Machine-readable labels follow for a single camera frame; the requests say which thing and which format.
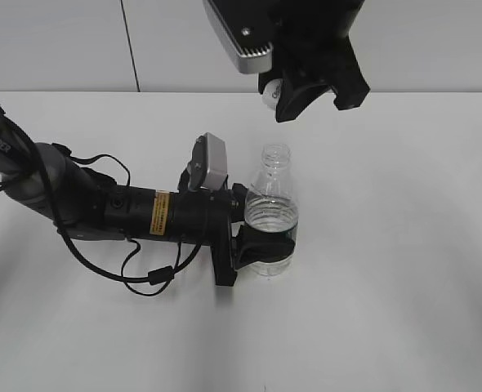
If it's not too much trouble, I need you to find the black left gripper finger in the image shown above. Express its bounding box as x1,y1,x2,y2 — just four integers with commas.
235,225,297,270
230,183,248,223

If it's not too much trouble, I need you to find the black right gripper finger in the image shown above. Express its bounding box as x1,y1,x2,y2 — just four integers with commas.
275,75,331,123
326,36,370,110

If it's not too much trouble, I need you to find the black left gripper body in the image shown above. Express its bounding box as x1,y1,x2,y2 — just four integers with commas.
171,187,237,287

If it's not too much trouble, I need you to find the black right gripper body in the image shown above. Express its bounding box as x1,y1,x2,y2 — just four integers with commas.
265,1,364,82

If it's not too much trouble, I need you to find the white green bottle cap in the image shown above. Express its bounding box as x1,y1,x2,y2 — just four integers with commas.
261,78,283,111

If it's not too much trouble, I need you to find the clear plastic water bottle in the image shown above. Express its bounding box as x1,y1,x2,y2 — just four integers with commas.
243,143,300,278

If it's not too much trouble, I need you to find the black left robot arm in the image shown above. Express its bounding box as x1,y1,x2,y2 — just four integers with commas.
0,106,296,287

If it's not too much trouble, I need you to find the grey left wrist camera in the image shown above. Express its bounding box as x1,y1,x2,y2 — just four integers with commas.
187,132,228,191

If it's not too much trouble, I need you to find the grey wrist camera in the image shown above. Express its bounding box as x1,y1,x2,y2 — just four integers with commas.
187,132,228,191
203,0,276,74

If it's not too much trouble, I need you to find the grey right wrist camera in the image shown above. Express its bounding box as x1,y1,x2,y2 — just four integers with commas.
203,0,276,74

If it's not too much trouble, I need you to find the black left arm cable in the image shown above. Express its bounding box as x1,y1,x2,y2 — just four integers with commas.
0,105,209,297

